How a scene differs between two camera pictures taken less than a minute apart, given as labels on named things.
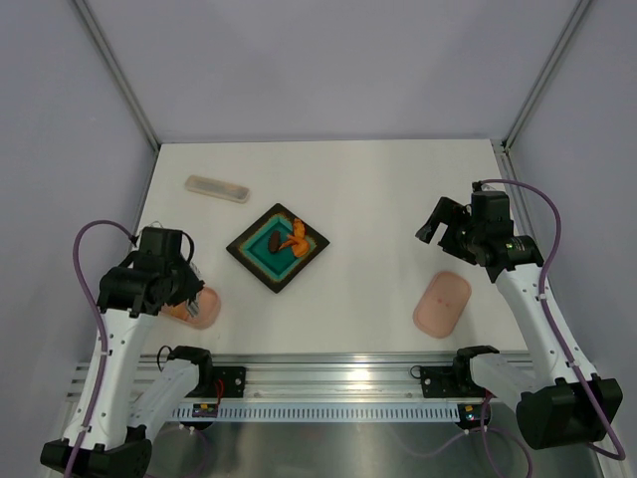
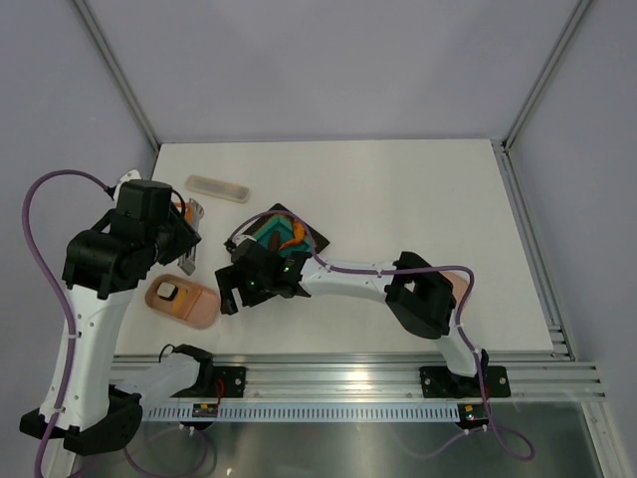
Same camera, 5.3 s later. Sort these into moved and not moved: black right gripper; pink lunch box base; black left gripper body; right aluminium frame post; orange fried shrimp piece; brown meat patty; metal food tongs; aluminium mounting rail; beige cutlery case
Moved: black right gripper; black left gripper body; metal food tongs; orange fried shrimp piece
Not moved: aluminium mounting rail; pink lunch box base; right aluminium frame post; brown meat patty; beige cutlery case
